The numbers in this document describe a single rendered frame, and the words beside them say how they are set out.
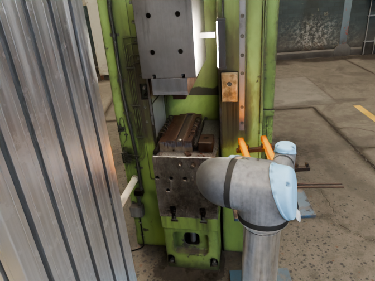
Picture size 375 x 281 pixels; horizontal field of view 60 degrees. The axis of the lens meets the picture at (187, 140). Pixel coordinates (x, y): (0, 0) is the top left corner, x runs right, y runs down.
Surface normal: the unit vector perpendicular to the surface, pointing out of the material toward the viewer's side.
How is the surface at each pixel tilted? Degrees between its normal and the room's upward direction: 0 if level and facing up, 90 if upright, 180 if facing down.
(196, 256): 90
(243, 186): 58
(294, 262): 0
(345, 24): 90
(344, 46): 90
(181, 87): 90
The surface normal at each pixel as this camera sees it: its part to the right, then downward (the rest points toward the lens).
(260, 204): -0.38, 0.33
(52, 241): 0.97, 0.05
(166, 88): -0.18, 0.44
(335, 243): -0.07, -0.89
